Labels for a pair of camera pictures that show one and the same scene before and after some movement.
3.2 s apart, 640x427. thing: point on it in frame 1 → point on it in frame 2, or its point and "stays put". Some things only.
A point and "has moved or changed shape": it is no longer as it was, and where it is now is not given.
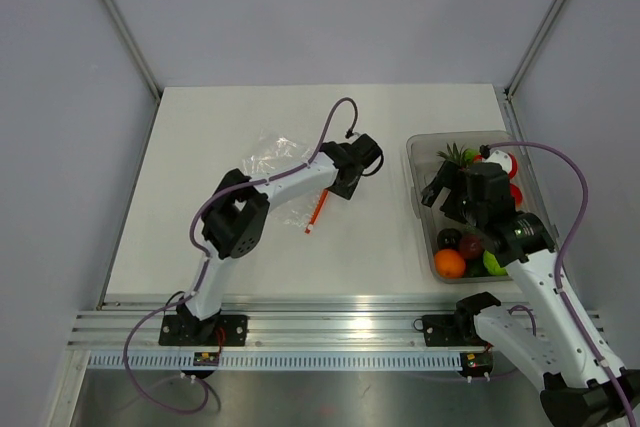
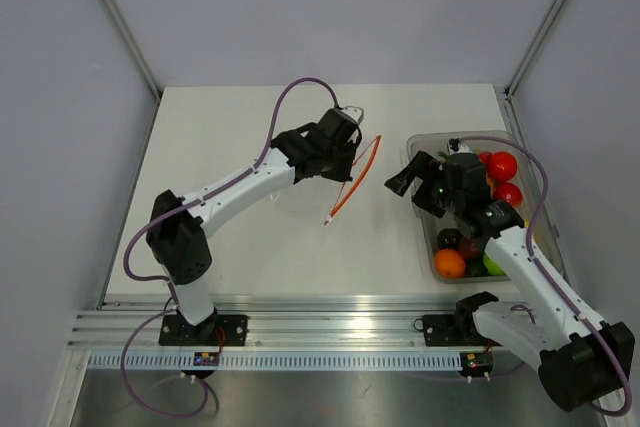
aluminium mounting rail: x=272 y=325 stays put
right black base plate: x=450 y=330 stays put
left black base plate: x=188 y=330 stays put
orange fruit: x=449 y=263 stays put
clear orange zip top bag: x=273 y=153 has moved or changed shape
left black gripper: x=343 y=192 → x=350 y=148
